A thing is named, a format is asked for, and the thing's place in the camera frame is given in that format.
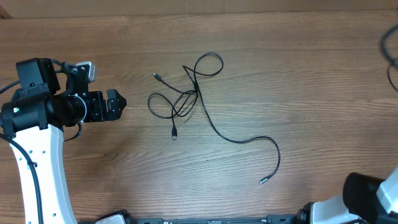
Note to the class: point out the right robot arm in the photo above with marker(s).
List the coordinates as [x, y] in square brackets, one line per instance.
[365, 199]

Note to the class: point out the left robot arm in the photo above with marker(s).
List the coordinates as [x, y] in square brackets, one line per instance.
[53, 95]

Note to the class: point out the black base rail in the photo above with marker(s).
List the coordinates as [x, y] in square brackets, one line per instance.
[270, 219]

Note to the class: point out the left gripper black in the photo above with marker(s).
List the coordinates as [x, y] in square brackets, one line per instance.
[114, 111]

